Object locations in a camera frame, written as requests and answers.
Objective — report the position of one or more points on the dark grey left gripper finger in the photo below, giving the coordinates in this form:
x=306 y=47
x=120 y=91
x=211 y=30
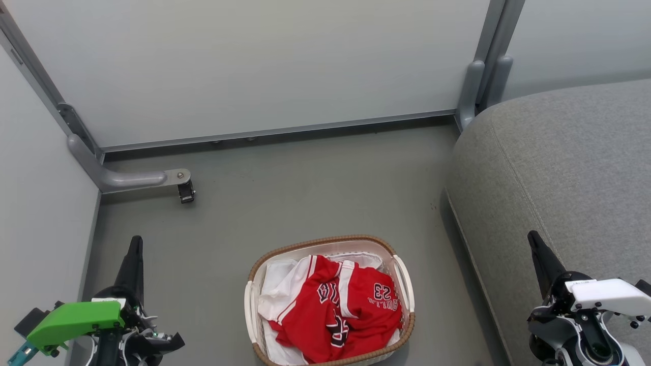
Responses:
x=133 y=269

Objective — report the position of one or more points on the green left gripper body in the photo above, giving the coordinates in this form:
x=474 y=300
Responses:
x=76 y=317

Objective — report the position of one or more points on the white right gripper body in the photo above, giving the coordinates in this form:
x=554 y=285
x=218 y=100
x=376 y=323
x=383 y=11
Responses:
x=605 y=295

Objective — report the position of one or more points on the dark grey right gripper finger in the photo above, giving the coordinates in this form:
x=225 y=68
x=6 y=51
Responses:
x=546 y=267

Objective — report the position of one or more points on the red basketball jersey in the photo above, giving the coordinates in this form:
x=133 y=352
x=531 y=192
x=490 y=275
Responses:
x=330 y=315

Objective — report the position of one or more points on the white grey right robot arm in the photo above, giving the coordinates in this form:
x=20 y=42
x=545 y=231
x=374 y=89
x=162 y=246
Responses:
x=564 y=340

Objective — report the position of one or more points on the grey fabric sofa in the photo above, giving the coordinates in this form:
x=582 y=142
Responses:
x=559 y=168

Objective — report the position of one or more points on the long grey partition foot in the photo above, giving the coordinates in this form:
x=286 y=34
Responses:
x=127 y=179

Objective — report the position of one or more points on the black caster wheel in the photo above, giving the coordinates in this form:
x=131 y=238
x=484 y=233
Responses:
x=186 y=192

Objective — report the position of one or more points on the white laundry basket brown rim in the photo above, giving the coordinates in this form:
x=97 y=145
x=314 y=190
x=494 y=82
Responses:
x=252 y=305

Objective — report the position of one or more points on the white cloth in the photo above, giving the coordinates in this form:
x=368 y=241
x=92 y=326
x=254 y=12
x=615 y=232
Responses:
x=277 y=284

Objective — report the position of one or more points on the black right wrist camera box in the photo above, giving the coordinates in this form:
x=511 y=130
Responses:
x=645 y=287

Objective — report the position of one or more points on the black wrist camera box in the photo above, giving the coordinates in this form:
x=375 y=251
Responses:
x=30 y=320
x=645 y=287

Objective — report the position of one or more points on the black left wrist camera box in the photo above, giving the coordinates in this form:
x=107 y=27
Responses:
x=30 y=320

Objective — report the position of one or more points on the grey aluminium partition rail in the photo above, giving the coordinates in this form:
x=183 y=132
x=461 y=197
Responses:
x=279 y=131

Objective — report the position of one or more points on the grey corner post with bracket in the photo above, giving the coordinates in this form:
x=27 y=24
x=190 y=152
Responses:
x=30 y=66

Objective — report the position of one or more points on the grey aluminium partition post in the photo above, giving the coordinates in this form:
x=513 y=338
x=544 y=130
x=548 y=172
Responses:
x=501 y=25

